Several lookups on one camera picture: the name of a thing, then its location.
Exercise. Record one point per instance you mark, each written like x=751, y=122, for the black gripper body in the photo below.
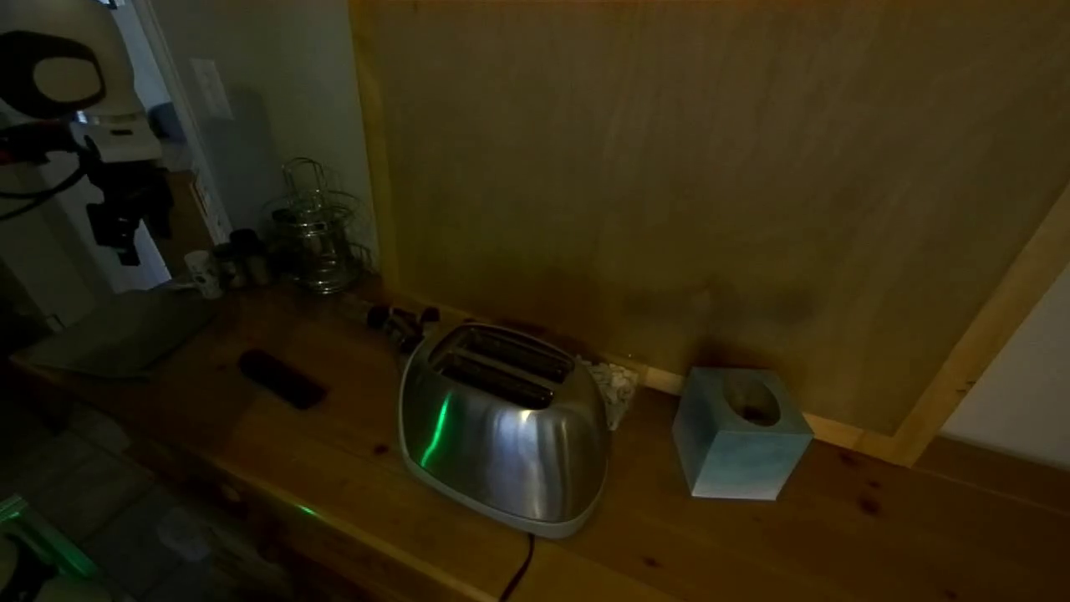
x=129, y=203

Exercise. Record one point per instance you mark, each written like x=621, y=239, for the black remote control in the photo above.
x=282, y=379

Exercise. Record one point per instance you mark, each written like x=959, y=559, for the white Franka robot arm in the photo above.
x=51, y=77

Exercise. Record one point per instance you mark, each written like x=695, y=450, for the dark round jar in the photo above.
x=249, y=258

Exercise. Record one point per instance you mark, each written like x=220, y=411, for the small dark jars cluster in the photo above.
x=404, y=323

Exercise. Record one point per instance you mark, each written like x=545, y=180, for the stainless steel toaster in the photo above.
x=503, y=438

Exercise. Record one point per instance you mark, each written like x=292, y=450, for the clear plastic bag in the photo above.
x=618, y=389

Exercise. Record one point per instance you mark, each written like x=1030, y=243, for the light blue tissue box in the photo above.
x=736, y=438

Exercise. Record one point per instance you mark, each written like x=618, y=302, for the white light switch plate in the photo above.
x=210, y=90

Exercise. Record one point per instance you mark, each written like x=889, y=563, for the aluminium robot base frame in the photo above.
x=44, y=548

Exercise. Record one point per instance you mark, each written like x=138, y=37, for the plywood board with frame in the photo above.
x=713, y=169

